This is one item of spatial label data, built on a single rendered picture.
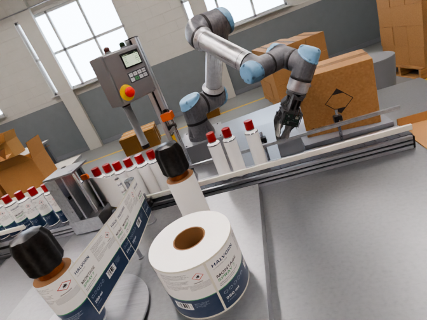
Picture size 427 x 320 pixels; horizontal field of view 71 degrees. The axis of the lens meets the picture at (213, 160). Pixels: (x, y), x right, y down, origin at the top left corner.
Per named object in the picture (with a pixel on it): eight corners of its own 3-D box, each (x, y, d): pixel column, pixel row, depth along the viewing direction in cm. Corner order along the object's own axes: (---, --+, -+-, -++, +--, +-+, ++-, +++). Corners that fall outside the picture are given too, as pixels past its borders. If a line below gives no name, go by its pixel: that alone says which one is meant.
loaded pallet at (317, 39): (337, 93, 436) (325, 30, 402) (284, 113, 440) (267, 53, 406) (307, 82, 546) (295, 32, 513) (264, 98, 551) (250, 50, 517)
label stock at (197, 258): (218, 333, 61) (192, 283, 55) (157, 302, 74) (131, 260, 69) (263, 261, 74) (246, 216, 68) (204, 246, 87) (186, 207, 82)
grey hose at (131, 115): (141, 150, 129) (119, 105, 121) (143, 146, 132) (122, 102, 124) (149, 147, 128) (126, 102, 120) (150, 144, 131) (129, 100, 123)
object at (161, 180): (162, 197, 126) (141, 155, 118) (165, 190, 131) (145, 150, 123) (173, 194, 125) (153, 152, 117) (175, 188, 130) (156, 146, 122)
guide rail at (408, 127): (136, 203, 126) (134, 199, 125) (137, 201, 127) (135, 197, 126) (412, 129, 101) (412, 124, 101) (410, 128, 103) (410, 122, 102)
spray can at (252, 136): (256, 172, 117) (240, 124, 109) (256, 166, 121) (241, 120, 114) (269, 168, 115) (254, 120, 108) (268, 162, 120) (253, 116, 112)
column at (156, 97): (188, 185, 139) (123, 40, 114) (190, 180, 143) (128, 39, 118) (197, 183, 138) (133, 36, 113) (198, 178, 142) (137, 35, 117)
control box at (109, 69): (112, 108, 118) (88, 61, 111) (144, 93, 128) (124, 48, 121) (124, 106, 111) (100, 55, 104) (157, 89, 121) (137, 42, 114)
